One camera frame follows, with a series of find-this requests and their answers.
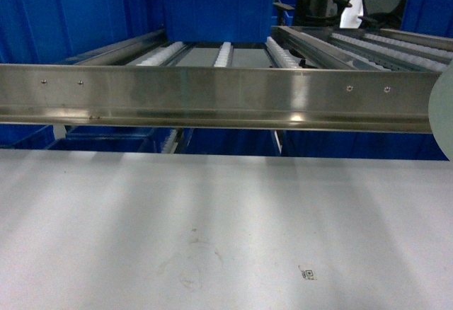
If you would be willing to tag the light green bowl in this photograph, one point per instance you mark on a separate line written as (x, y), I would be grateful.
(440, 111)

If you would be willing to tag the adjacent steel roller shelf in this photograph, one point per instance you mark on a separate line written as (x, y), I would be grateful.
(341, 49)

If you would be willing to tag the blue bins lower shelf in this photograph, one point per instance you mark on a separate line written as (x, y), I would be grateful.
(88, 138)

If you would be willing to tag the white roller track middle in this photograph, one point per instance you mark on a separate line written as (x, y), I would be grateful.
(224, 55)

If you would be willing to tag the white roller track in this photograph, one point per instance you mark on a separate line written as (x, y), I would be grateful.
(163, 55)
(224, 55)
(282, 58)

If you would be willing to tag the white roller track right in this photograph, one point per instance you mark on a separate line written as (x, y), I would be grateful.
(282, 58)

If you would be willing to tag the white roller track left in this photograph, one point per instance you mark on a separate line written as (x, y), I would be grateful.
(163, 55)

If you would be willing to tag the blue bin on rollers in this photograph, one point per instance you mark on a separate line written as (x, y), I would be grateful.
(218, 20)

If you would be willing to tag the small QR code sticker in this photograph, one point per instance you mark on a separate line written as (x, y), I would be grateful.
(307, 274)

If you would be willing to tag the large blue bin left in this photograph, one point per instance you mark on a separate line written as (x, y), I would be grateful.
(49, 31)

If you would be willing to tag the blue bin far right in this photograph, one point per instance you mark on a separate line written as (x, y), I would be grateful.
(430, 17)

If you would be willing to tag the steel shelf front rail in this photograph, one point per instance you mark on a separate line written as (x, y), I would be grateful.
(277, 99)

